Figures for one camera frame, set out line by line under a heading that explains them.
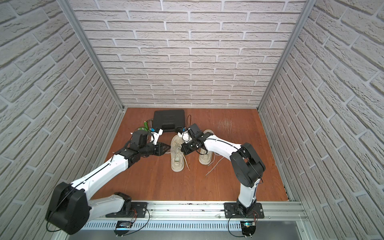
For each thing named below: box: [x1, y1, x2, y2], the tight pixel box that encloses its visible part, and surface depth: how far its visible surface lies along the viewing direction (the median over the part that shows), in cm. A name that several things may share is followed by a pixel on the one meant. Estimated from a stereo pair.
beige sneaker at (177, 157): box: [170, 134, 185, 172], surface depth 89 cm
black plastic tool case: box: [153, 109, 186, 133], surface depth 109 cm
